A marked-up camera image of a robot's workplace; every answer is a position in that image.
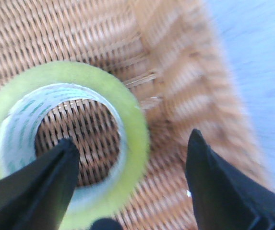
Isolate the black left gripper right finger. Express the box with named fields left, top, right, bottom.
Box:
left=185, top=129, right=275, bottom=230

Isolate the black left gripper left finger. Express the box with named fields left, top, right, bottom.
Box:
left=0, top=139, right=79, bottom=230

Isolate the yellow packing tape roll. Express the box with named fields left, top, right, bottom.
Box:
left=0, top=61, right=150, bottom=230

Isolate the brown wicker basket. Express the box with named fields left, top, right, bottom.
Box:
left=0, top=0, right=267, bottom=230

